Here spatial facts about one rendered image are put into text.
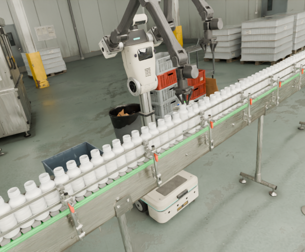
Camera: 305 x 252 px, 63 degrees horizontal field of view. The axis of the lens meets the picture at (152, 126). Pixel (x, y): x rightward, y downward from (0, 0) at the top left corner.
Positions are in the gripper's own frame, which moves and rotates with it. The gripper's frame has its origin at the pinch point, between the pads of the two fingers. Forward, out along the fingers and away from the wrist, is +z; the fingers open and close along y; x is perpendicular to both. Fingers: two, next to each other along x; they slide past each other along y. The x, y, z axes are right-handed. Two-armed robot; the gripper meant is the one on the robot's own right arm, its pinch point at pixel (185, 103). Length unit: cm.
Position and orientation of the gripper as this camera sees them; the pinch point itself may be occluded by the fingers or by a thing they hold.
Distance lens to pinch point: 142.4
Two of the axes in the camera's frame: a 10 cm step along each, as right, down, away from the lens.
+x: 7.4, -3.6, 5.7
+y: 6.5, 1.6, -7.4
